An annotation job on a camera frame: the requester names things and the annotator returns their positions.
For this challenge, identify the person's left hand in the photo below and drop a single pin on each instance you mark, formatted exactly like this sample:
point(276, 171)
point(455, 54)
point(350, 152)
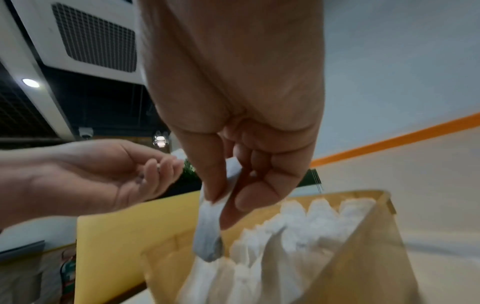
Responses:
point(97, 178)

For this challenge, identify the person's right hand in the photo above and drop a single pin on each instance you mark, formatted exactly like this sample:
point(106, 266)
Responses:
point(232, 74)

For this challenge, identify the tea bag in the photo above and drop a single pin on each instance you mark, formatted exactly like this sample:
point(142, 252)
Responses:
point(208, 234)

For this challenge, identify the group of white tea bags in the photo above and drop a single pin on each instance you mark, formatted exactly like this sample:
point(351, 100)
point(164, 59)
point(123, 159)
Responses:
point(300, 231)

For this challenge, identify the translucent yellow tray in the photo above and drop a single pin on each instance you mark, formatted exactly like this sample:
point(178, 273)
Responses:
point(375, 267)

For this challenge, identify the person's left forearm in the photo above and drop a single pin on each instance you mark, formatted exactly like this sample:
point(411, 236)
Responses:
point(17, 190)

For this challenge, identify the yellow bench backrest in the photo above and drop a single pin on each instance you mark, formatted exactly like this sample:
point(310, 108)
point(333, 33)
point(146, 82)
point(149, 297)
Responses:
point(112, 243)

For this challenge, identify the glass pendant lamp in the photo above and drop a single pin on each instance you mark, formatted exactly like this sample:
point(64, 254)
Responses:
point(161, 139)

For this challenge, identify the black planter box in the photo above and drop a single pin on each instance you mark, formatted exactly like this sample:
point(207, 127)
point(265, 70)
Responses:
point(183, 187)

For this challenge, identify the green artificial plants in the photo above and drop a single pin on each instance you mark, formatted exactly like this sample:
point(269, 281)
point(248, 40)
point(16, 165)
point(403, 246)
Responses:
point(188, 169)

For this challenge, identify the round ceiling light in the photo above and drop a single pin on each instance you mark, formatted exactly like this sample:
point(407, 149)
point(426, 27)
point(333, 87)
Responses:
point(30, 83)

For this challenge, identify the white ceiling air vent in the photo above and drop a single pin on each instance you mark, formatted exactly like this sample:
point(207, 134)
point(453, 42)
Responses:
point(93, 38)

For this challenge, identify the white roller blind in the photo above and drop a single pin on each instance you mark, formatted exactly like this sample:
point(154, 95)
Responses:
point(393, 59)

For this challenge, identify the clear container orange rim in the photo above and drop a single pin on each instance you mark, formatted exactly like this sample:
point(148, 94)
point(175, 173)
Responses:
point(412, 184)

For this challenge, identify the white dome security camera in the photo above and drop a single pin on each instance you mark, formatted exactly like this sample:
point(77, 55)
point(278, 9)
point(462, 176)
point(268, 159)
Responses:
point(86, 133)

